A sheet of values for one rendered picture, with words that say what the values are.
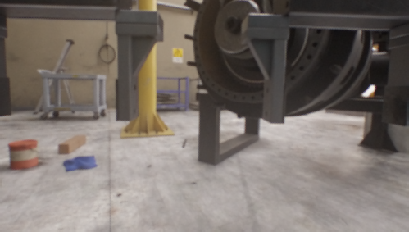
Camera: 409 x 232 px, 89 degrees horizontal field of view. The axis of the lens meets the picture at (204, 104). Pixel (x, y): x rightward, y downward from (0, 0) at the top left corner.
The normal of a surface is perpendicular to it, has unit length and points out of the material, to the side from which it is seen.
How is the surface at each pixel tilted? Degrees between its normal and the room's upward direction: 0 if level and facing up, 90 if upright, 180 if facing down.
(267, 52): 90
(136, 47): 90
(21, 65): 90
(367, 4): 90
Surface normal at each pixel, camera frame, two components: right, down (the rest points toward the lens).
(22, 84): 0.41, 0.08
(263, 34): 0.03, 0.08
